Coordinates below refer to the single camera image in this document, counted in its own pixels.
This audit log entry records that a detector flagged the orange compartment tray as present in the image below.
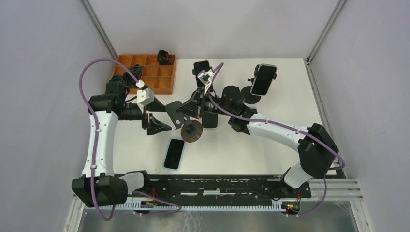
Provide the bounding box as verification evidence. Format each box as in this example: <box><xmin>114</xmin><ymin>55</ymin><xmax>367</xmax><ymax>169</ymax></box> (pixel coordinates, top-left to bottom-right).
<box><xmin>117</xmin><ymin>54</ymin><xmax>177</xmax><ymax>95</ymax></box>

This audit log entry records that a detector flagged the light blue case phone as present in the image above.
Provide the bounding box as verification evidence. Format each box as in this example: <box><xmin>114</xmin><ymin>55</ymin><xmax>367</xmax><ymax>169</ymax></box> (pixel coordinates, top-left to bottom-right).
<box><xmin>163</xmin><ymin>139</ymin><xmax>186</xmax><ymax>171</ymax></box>

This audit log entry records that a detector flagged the white case phone right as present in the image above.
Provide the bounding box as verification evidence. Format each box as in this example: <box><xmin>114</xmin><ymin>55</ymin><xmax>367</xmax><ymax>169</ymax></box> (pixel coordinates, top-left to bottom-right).
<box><xmin>250</xmin><ymin>64</ymin><xmax>278</xmax><ymax>96</ymax></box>

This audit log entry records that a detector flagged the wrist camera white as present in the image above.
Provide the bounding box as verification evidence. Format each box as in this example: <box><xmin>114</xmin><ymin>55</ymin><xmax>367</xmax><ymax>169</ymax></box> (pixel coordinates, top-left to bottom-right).
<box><xmin>197</xmin><ymin>69</ymin><xmax>215</xmax><ymax>95</ymax></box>
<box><xmin>136</xmin><ymin>87</ymin><xmax>155</xmax><ymax>112</ymax></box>

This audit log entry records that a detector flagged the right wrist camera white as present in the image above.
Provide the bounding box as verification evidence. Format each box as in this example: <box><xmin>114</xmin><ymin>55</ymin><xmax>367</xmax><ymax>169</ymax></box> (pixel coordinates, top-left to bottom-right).
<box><xmin>197</xmin><ymin>69</ymin><xmax>215</xmax><ymax>95</ymax></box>

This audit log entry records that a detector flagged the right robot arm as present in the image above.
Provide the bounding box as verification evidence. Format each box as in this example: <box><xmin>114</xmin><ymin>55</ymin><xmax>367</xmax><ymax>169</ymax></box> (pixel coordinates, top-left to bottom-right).
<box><xmin>175</xmin><ymin>86</ymin><xmax>340</xmax><ymax>197</ymax></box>

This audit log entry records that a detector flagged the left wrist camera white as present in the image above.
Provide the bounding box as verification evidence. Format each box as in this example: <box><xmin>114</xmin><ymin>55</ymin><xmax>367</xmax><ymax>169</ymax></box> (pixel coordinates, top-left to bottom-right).
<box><xmin>136</xmin><ymin>87</ymin><xmax>155</xmax><ymax>112</ymax></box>

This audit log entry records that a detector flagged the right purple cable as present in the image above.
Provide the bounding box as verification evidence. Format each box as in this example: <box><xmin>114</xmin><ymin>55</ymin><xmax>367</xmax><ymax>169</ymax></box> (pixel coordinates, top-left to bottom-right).
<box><xmin>205</xmin><ymin>62</ymin><xmax>346</xmax><ymax>218</ymax></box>

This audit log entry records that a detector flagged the wooden round base stand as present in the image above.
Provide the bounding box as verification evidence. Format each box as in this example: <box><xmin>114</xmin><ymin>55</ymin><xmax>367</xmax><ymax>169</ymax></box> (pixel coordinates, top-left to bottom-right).
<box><xmin>165</xmin><ymin>101</ymin><xmax>203</xmax><ymax>143</ymax></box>

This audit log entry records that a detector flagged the black right round stand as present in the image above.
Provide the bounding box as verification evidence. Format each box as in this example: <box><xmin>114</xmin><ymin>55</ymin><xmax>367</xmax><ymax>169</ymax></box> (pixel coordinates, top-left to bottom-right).
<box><xmin>241</xmin><ymin>64</ymin><xmax>261</xmax><ymax>104</ymax></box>

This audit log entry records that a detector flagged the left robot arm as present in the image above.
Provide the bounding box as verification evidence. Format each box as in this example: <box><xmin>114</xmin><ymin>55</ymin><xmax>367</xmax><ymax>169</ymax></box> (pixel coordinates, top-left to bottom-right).
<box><xmin>72</xmin><ymin>82</ymin><xmax>171</xmax><ymax>208</ymax></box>

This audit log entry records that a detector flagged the black phone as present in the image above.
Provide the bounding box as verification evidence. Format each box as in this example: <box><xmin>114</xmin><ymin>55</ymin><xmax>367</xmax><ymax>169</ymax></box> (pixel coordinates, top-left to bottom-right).
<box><xmin>202</xmin><ymin>112</ymin><xmax>218</xmax><ymax>129</ymax></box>

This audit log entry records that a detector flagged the phone on tall stand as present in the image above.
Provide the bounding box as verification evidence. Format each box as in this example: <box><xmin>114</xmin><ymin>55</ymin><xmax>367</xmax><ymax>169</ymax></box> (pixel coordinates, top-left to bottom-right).
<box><xmin>193</xmin><ymin>60</ymin><xmax>211</xmax><ymax>87</ymax></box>

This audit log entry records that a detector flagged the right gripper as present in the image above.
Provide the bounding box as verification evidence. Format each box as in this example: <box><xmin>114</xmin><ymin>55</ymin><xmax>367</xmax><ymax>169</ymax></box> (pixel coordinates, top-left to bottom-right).
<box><xmin>176</xmin><ymin>87</ymin><xmax>234</xmax><ymax>120</ymax></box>

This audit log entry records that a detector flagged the light blue cable duct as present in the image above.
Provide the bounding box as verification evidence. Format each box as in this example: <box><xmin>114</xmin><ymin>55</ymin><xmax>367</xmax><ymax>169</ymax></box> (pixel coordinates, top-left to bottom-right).
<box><xmin>84</xmin><ymin>200</ymin><xmax>284</xmax><ymax>212</ymax></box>

